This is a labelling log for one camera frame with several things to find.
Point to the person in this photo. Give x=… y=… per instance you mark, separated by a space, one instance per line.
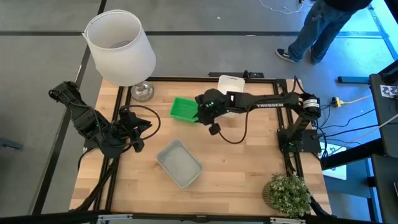
x=317 y=28

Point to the black side table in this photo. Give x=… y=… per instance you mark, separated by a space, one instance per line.
x=385 y=124

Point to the yellow power plug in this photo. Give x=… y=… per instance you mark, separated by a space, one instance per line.
x=337 y=101

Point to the black bar mount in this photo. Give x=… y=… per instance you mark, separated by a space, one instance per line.
x=224 y=74

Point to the black aluminium table frame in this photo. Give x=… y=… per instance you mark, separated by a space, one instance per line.
x=186 y=79

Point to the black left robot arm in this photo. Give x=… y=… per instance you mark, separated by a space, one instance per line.
x=87 y=121

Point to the black overhead beam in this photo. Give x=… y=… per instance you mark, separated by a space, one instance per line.
x=46 y=217

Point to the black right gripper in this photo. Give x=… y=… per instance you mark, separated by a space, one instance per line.
x=213 y=105

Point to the green plastic basket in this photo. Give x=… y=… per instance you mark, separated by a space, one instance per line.
x=183 y=109

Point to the white fabric lamp shade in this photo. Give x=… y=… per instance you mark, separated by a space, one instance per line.
x=124 y=62

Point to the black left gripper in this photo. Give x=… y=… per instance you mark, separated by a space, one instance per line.
x=127 y=123

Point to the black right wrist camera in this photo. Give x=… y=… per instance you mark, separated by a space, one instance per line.
x=214 y=128

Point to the white plastic basket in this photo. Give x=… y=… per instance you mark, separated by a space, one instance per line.
x=231 y=84
x=178 y=163

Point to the silver lamp base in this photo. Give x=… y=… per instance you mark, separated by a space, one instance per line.
x=142 y=91

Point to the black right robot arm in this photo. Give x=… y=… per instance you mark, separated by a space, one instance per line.
x=270 y=102

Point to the green potted plant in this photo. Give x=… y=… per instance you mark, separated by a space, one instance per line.
x=289 y=194

